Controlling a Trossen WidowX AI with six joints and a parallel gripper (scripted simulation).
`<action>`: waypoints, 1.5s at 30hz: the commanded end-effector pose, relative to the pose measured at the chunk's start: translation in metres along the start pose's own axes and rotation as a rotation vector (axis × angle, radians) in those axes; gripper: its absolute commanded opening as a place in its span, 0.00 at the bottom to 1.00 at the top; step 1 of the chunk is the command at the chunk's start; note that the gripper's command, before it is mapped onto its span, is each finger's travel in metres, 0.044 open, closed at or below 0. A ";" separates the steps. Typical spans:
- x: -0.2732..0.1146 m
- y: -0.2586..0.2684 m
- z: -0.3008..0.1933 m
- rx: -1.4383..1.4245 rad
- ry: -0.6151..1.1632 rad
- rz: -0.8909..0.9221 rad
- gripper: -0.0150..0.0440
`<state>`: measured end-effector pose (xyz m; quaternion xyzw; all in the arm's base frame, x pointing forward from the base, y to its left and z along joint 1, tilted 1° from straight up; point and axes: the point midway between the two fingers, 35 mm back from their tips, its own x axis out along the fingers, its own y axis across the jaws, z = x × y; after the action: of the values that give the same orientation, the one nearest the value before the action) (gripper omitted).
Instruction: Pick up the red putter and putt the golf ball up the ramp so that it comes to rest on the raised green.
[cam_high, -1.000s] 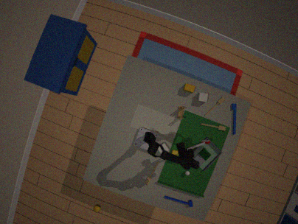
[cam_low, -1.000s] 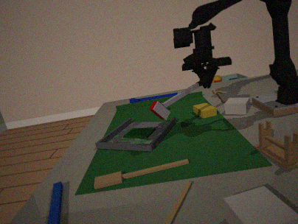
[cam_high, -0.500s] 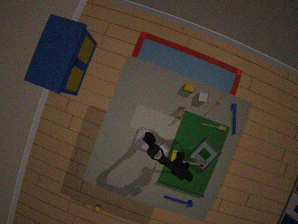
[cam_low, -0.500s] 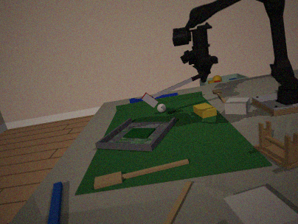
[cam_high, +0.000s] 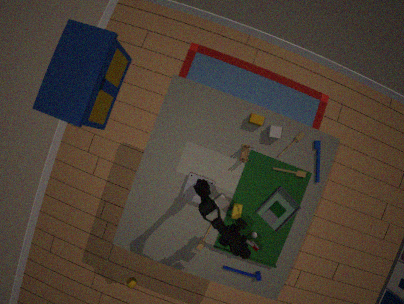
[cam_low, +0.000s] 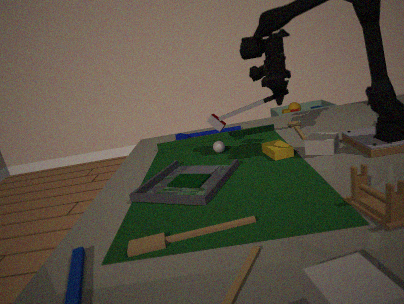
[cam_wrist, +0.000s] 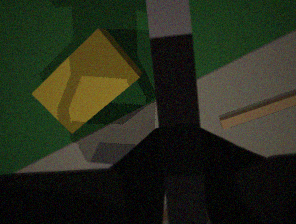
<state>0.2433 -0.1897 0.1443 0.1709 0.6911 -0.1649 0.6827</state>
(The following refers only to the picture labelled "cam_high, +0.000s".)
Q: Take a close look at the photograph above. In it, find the green flat mat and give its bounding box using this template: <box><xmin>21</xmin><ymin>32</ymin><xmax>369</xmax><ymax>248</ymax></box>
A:
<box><xmin>224</xmin><ymin>150</ymin><xmax>312</xmax><ymax>265</ymax></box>

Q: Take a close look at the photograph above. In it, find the blue rectangular bar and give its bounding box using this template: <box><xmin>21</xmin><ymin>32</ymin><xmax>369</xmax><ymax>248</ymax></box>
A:
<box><xmin>314</xmin><ymin>141</ymin><xmax>321</xmax><ymax>182</ymax></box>

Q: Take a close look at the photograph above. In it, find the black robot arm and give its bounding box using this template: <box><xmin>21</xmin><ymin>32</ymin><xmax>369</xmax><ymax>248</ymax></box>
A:
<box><xmin>193</xmin><ymin>179</ymin><xmax>251</xmax><ymax>260</ymax></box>

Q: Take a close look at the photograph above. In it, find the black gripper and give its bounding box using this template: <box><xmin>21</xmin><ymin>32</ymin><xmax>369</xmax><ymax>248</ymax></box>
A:
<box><xmin>218</xmin><ymin>218</ymin><xmax>247</xmax><ymax>248</ymax></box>

